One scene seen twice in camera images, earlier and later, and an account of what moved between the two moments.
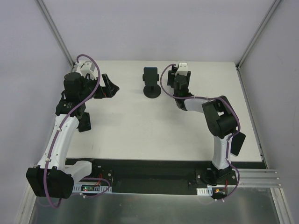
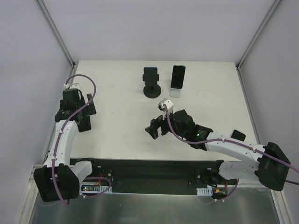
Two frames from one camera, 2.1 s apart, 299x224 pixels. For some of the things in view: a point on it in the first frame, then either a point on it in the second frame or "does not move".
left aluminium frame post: (50, 21) does not move
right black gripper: (178, 76) → (162, 124)
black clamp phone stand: (153, 91) does not move
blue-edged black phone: (150, 75) does not move
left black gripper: (103, 86) → (86, 114)
